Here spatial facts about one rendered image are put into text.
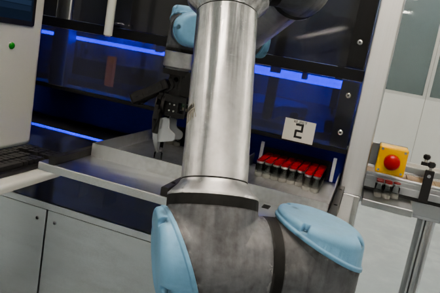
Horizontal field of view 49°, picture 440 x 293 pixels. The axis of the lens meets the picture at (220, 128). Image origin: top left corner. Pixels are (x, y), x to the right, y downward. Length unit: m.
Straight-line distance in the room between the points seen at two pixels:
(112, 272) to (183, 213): 1.10
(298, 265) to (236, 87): 0.23
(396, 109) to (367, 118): 4.61
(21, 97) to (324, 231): 1.16
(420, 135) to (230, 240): 5.46
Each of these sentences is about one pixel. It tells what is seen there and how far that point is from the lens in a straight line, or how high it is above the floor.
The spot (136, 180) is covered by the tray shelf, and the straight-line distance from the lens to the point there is 1.11.
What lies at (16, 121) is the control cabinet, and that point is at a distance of 1.57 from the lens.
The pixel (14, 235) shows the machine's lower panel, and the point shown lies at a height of 0.45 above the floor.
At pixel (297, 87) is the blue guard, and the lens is 1.32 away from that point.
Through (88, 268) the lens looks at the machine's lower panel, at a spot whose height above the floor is 0.42.
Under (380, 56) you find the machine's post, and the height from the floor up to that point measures 1.25.
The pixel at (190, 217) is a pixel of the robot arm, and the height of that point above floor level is 1.01.
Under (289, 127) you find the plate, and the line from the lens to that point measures 1.32.
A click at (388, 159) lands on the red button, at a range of 1.28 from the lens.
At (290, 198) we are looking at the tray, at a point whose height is 0.91.
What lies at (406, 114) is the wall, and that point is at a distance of 5.92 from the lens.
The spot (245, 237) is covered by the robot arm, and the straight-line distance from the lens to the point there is 0.57.
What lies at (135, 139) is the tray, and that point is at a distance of 1.45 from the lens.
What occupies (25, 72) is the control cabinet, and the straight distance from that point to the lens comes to 1.55.
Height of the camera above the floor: 1.21
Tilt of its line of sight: 10 degrees down
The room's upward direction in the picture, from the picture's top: 10 degrees clockwise
